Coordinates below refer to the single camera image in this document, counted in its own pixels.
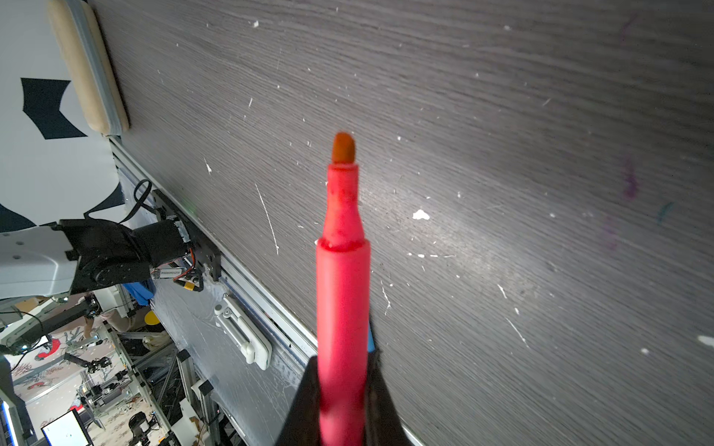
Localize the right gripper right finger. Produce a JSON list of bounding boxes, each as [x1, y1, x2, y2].
[[364, 350, 412, 446]]

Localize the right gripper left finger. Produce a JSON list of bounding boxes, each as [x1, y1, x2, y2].
[[275, 356, 321, 446]]

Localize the red marker pen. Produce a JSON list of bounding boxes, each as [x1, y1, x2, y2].
[[316, 132, 371, 445]]

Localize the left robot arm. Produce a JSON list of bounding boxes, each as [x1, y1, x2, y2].
[[1, 180, 192, 300]]

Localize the beige sponge pad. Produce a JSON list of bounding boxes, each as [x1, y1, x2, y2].
[[48, 0, 129, 137]]

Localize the white latch bracket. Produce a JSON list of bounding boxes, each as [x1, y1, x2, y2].
[[214, 294, 273, 371]]

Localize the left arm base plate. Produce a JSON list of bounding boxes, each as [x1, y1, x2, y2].
[[152, 190, 222, 293]]

